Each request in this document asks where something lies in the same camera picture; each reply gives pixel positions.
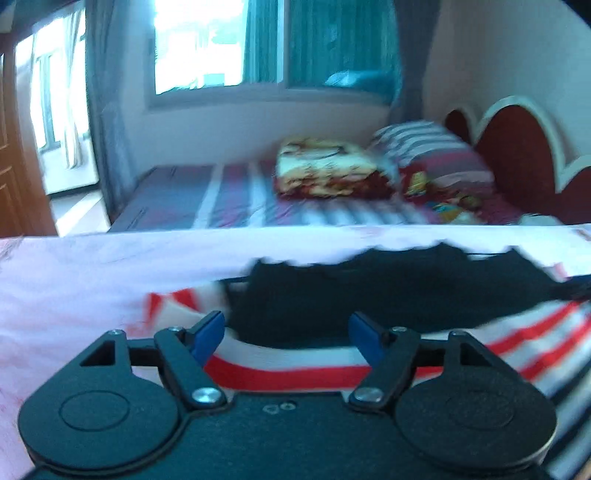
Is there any teal window curtain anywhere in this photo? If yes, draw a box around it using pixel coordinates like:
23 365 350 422
244 0 400 89

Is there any sliding glass window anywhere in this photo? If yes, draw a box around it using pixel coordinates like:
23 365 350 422
147 0 403 110

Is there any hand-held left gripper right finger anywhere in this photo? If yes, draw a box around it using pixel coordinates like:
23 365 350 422
346 311 498 413

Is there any folded printed blanket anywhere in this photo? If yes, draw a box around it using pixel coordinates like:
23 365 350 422
274 136 399 200

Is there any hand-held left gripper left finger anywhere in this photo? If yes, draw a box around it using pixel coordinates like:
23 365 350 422
78 310 228 413

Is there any teal cushion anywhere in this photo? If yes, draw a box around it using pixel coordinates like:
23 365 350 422
323 69 399 97

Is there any striped pillow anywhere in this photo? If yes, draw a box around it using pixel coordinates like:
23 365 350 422
368 121 496 197

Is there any brown wooden door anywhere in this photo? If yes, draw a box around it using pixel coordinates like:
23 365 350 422
0 44 58 237

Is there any red and white headboard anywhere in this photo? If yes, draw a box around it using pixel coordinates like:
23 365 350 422
442 95 591 225

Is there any striped knit sweater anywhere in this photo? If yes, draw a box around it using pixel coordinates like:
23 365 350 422
147 242 591 480

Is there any cartoon printed pillow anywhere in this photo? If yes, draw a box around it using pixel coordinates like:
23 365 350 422
401 170 488 224

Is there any bed with striped sheet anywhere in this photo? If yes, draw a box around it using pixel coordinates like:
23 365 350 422
108 161 525 230

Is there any grey curtain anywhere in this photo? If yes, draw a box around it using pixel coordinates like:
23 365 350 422
84 0 132 224
394 0 437 121

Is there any floral bed sheet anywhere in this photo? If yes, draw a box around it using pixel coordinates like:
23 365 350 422
0 223 591 480

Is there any white sheer curtain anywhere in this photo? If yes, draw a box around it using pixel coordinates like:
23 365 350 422
61 8 89 169

